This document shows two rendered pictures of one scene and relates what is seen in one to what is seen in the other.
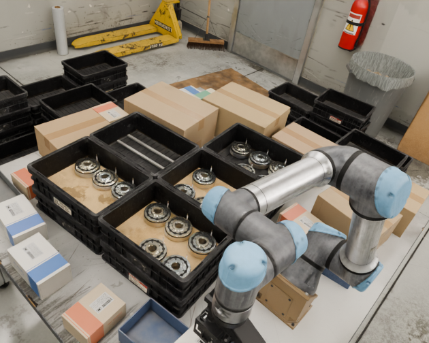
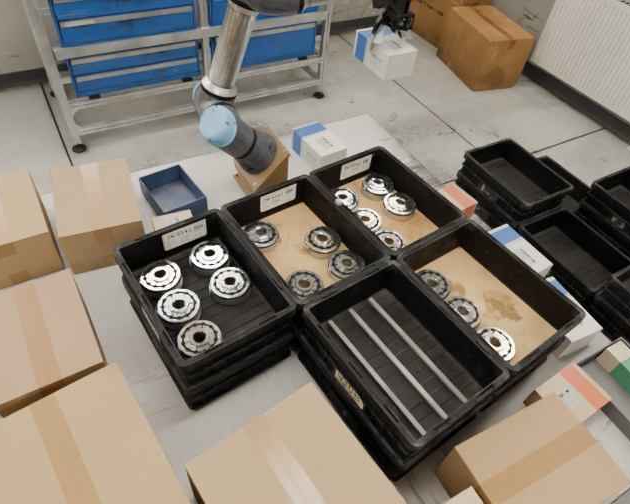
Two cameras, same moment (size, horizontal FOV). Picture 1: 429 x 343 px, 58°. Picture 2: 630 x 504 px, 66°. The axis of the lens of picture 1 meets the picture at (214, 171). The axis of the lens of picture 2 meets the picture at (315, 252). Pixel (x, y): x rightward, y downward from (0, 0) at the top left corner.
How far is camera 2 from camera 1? 2.06 m
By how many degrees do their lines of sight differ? 91
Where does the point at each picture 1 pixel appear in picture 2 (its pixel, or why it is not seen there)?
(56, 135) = (573, 437)
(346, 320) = (208, 161)
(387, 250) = not seen: hidden behind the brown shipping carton
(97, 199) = (467, 290)
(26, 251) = (531, 258)
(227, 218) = not seen: outside the picture
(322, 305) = (221, 175)
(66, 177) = (520, 339)
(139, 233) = (410, 234)
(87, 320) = (454, 193)
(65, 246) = not seen: hidden behind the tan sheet
